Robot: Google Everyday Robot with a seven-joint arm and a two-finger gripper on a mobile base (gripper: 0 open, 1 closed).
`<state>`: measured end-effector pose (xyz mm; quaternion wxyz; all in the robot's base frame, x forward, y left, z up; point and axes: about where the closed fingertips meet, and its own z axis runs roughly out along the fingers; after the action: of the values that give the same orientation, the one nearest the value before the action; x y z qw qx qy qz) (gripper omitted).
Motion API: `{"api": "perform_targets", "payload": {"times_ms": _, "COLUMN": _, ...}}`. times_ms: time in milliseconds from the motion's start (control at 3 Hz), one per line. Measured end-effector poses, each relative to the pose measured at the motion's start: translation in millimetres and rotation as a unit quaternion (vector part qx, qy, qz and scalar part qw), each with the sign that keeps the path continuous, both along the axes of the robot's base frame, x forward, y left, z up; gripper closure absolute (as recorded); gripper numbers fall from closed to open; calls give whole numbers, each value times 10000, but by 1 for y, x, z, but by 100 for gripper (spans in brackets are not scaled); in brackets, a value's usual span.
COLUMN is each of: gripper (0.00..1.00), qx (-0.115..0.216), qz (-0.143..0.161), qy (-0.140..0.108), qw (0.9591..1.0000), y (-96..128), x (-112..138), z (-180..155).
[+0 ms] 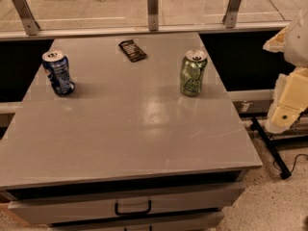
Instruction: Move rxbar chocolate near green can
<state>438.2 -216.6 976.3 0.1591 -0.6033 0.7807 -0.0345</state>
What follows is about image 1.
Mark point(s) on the middle metal railing bracket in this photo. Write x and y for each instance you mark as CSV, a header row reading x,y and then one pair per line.
x,y
152,12

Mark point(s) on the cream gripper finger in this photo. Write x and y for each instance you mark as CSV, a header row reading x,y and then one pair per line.
x,y
290,99

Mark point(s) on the grey upper drawer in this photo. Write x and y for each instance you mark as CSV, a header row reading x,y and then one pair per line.
x,y
101,205

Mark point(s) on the black drawer handle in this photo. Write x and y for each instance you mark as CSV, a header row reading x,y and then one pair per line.
x,y
138,228
139,208

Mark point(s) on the black lower drawer handle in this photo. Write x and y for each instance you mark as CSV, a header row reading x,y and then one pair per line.
x,y
138,228

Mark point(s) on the green soda can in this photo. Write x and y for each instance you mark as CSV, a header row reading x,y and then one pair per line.
x,y
191,73

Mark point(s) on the blue pepsi can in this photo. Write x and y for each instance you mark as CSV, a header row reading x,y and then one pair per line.
x,y
56,67

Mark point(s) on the black upper drawer handle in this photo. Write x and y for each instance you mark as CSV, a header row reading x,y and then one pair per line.
x,y
139,208

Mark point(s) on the left metal railing bracket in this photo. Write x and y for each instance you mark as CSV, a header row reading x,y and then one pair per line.
x,y
30,26

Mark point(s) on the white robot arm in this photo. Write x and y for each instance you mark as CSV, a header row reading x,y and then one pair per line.
x,y
292,41

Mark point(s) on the black rxbar chocolate wrapper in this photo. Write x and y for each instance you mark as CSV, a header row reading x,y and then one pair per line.
x,y
132,51

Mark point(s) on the grey lower drawer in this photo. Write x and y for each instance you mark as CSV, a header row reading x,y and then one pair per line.
x,y
184,222

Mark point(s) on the horizontal metal rail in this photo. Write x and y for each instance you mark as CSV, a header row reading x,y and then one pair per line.
x,y
163,29

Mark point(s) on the right metal railing bracket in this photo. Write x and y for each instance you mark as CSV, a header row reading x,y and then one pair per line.
x,y
231,15

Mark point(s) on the metal railing bracket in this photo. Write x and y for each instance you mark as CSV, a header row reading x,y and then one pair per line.
x,y
30,26
152,12
231,15

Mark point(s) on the grey drawer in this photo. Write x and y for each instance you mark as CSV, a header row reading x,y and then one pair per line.
x,y
184,222
101,205

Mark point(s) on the black metal floor stand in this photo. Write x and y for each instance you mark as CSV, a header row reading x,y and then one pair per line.
x,y
273,144

